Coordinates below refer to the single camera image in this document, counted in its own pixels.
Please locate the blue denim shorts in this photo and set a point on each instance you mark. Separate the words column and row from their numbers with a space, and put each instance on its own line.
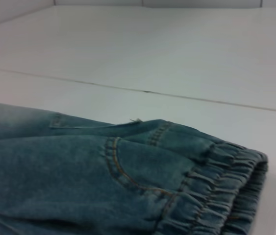
column 66, row 171

